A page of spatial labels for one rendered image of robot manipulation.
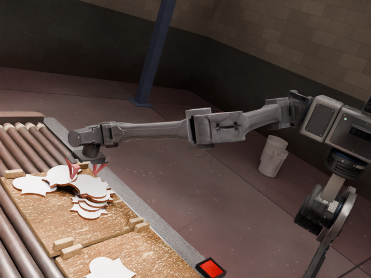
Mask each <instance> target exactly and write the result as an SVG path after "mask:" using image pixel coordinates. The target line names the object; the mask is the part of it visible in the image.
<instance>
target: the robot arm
mask: <svg viewBox="0 0 371 278"><path fill-rule="evenodd" d="M309 101H310V99H309V98H307V97H305V96H303V95H300V94H298V93H295V92H292V91H287V93H286V95H285V97H284V98H274V99H266V103H265V105H264V106H263V107H262V108H261V109H258V110H254V111H249V112H246V113H243V111H233V112H225V113H211V107H209V108H200V109H190V110H186V111H185V114H186V119H184V120H182V121H172V122H156V123H147V124H131V123H128V122H115V121H108V122H100V123H98V125H89V126H85V128H82V129H76V130H71V131H70V132H69V133H68V142H69V144H70V145H71V146H72V147H79V146H83V149H80V150H74V151H73V152H72V155H70V156H66V162H67V166H68V169H69V174H70V179H71V180H73V178H74V177H75V176H76V174H77V172H78V171H79V169H80V166H79V165H78V164H77V161H76V160H75V159H79V160H78V161H79V162H80V163H83V162H89V161H90V162H91V163H92V164H93V175H94V176H96V175H97V174H98V173H99V172H100V171H101V170H102V169H103V168H104V167H106V166H107V165H108V163H109V161H108V160H107V159H106V156H105V155H104V154H103V153H102V152H101V151H100V147H101V145H102V146H105V147H106V148H113V147H118V144H119V143H123V142H127V141H130V140H160V139H179V140H185V141H187V142H189V147H190V150H198V149H213V148H215V143H223V142H235V141H243V140H245V135H246V133H248V132H249V131H251V130H253V129H256V128H259V127H261V126H264V125H268V130H278V129H282V128H286V127H290V126H291V127H293V128H296V127H297V126H298V125H299V122H300V120H301V118H302V116H303V114H304V112H305V110H306V107H307V105H308V104H309ZM217 126H219V127H217ZM218 129H220V130H218ZM97 164H101V166H100V167H99V168H98V169H97V171H96V168H97ZM72 168H73V173H72Z"/></svg>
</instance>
